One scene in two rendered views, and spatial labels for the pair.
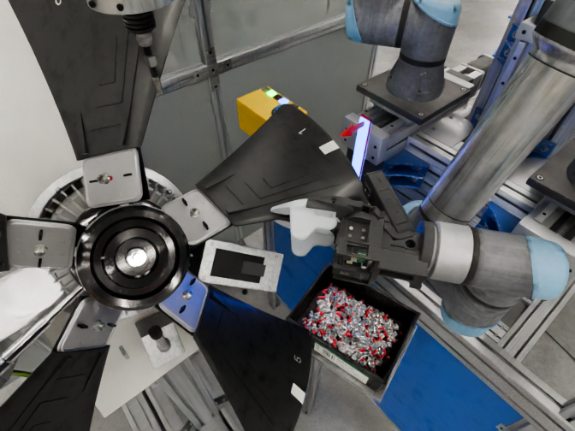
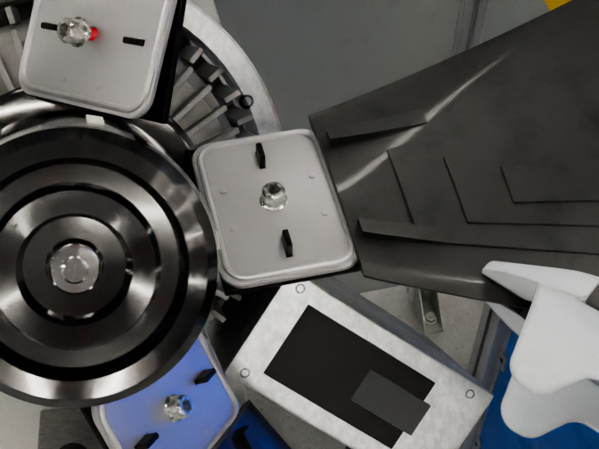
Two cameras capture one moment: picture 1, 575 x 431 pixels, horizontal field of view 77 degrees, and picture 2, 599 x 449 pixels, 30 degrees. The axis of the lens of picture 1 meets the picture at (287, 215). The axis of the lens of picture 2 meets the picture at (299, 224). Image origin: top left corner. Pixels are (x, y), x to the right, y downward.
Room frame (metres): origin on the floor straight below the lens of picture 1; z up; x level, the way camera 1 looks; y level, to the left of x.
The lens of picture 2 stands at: (0.02, -0.03, 1.59)
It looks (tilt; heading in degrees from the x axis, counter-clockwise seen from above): 51 degrees down; 24
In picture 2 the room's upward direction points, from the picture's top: 2 degrees clockwise
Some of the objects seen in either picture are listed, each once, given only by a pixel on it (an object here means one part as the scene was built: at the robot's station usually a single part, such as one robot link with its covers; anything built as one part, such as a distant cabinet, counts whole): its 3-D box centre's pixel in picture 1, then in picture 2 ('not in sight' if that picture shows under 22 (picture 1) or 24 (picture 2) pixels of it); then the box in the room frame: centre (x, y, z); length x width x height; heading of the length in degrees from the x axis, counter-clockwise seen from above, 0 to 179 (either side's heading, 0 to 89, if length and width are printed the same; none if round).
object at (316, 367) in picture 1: (313, 376); not in sight; (0.36, -0.08, 0.40); 0.03 x 0.03 x 0.80; 55
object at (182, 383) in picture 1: (183, 383); not in sight; (0.33, 0.30, 0.46); 0.09 x 0.05 x 0.91; 130
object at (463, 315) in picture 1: (468, 291); not in sight; (0.27, -0.27, 1.07); 0.11 x 0.08 x 0.11; 21
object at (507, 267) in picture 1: (506, 264); not in sight; (0.26, -0.28, 1.17); 0.11 x 0.08 x 0.09; 77
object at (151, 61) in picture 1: (152, 67); not in sight; (0.33, 0.13, 1.39); 0.01 x 0.01 x 0.05
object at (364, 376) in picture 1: (351, 323); not in sight; (0.33, -0.13, 0.85); 0.22 x 0.17 x 0.07; 55
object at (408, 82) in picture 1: (418, 69); not in sight; (0.93, -0.35, 1.09); 0.15 x 0.15 x 0.10
